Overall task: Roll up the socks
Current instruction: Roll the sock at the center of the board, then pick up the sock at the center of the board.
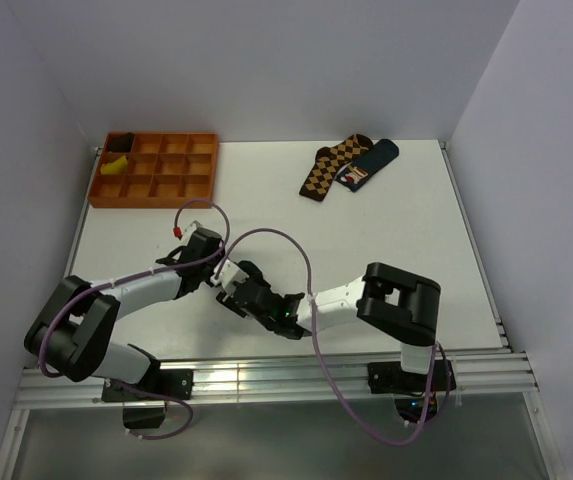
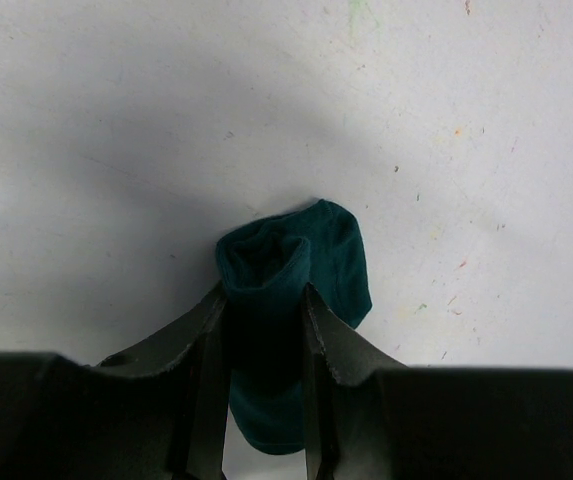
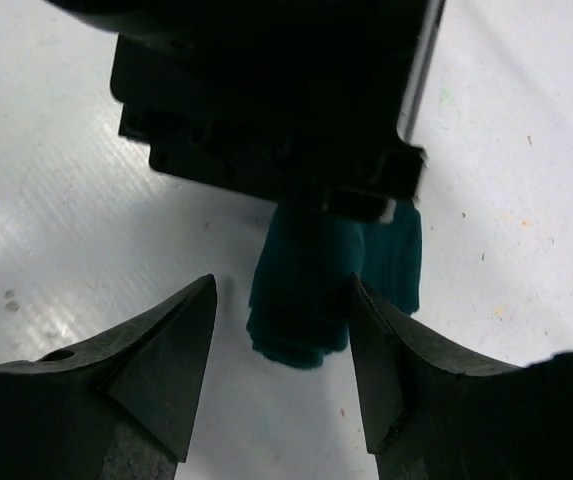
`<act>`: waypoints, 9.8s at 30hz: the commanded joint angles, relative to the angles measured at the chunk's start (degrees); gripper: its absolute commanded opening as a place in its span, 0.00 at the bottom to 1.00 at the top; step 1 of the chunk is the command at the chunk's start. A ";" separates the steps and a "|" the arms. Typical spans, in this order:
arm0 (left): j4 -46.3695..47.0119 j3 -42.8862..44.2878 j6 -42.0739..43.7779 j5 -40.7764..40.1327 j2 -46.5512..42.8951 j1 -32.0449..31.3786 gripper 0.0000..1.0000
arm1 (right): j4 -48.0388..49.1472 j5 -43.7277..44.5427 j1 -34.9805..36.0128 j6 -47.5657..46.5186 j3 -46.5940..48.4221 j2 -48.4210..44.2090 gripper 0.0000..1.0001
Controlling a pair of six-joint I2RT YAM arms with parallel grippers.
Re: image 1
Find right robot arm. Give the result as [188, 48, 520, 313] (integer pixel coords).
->
[211, 260, 441, 390]

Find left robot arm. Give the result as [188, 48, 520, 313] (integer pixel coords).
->
[24, 222, 224, 399]

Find orange compartment tray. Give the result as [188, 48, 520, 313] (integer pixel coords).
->
[88, 131, 219, 209]

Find rolled yellow sock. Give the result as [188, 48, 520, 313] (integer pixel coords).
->
[100, 155, 128, 175]

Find rolled black sock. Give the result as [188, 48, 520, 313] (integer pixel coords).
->
[105, 132, 135, 153]

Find brown argyle sock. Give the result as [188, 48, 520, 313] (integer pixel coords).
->
[299, 134, 374, 202]

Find navy snowman sock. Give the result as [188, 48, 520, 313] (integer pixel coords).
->
[335, 139, 400, 193]

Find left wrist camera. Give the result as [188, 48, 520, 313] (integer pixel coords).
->
[172, 221, 203, 242]

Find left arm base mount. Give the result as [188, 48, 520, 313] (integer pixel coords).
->
[101, 369, 194, 440]

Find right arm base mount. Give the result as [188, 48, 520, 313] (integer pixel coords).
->
[367, 360, 457, 424]

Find aluminium front rail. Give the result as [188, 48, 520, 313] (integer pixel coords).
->
[13, 351, 538, 410]

